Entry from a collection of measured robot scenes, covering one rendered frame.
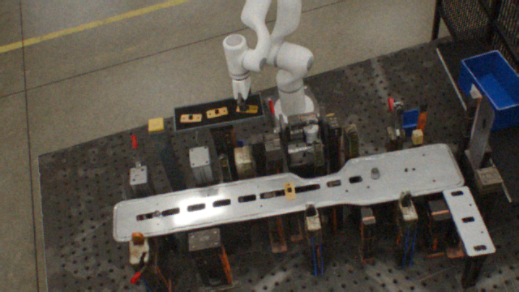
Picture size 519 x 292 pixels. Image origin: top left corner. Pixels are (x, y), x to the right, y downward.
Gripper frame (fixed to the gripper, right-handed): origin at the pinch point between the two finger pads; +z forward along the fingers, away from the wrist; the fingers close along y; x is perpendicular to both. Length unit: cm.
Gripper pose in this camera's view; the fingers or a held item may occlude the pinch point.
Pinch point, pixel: (245, 100)
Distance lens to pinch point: 247.7
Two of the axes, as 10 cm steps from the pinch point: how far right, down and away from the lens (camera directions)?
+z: 1.1, 6.3, 7.7
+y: -1.9, 7.7, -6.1
